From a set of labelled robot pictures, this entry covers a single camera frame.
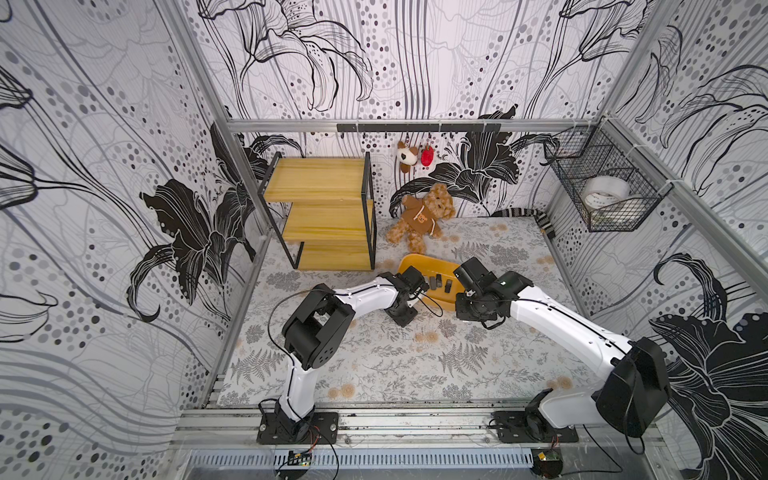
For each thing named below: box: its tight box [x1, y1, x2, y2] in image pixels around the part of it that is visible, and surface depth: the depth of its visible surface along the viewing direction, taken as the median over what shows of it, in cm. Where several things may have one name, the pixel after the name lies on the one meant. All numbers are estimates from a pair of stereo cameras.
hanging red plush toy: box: [421, 145, 435, 167], surface depth 96 cm
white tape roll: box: [581, 176, 631, 210], surface depth 74 cm
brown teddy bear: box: [386, 183, 456, 254], surface depth 111 cm
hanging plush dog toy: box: [397, 140, 418, 173], surface depth 95 cm
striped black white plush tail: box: [491, 208, 556, 239], surface depth 121 cm
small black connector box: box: [531, 448, 563, 479], surface depth 71 cm
